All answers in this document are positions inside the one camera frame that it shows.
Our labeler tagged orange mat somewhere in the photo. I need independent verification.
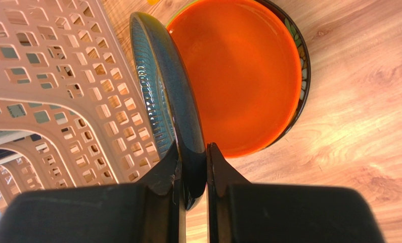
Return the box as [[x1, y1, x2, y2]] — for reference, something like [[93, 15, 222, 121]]
[[147, 0, 160, 5]]

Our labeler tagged orange plate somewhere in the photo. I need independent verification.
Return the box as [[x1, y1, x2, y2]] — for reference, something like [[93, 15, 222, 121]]
[[167, 1, 302, 157]]

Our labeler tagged dark teal plate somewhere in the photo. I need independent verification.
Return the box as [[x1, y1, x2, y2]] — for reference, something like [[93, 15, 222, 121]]
[[129, 12, 206, 211]]

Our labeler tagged pink plastic file organizer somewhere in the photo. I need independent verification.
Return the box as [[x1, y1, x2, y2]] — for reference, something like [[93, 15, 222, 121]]
[[0, 1, 159, 212]]

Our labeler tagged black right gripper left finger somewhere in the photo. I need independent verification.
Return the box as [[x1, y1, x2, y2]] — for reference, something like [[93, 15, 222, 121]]
[[0, 143, 186, 242]]

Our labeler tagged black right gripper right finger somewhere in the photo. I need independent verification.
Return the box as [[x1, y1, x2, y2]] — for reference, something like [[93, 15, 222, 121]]
[[207, 143, 384, 242]]

